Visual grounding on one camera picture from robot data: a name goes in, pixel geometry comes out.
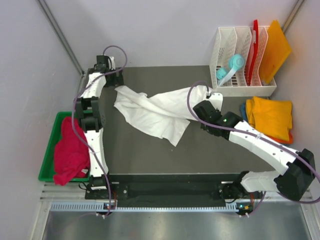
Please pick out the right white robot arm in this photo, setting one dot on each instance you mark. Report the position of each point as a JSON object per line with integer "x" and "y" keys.
{"x": 293, "y": 171}

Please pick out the white t-shirt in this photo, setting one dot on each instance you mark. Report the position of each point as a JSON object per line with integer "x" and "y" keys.
{"x": 164, "y": 115}

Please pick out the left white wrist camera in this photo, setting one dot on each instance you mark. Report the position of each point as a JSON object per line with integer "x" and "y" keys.
{"x": 111, "y": 63}

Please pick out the orange folder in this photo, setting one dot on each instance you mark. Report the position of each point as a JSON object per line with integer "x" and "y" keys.
{"x": 275, "y": 54}

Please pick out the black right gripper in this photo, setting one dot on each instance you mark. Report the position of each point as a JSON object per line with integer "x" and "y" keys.
{"x": 203, "y": 126}

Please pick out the red folder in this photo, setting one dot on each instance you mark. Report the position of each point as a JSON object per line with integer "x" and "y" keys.
{"x": 253, "y": 52}

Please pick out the yellow folded t-shirt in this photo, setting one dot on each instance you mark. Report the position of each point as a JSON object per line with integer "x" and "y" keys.
{"x": 270, "y": 117}

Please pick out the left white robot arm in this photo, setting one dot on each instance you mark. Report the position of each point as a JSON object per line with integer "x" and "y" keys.
{"x": 90, "y": 119}

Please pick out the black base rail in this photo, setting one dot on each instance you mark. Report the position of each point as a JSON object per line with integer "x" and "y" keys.
{"x": 172, "y": 190}

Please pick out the white file organizer rack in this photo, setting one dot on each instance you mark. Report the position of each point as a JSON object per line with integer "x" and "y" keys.
{"x": 236, "y": 40}

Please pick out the magenta t-shirt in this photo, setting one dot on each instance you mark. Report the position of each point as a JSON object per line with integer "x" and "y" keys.
{"x": 71, "y": 157}

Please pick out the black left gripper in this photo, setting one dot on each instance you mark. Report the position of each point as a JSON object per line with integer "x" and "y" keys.
{"x": 117, "y": 80}

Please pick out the green plastic bin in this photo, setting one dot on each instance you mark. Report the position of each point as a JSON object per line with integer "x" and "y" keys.
{"x": 47, "y": 168}

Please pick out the blue folded t-shirt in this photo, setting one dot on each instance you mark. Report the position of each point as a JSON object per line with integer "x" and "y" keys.
{"x": 243, "y": 111}

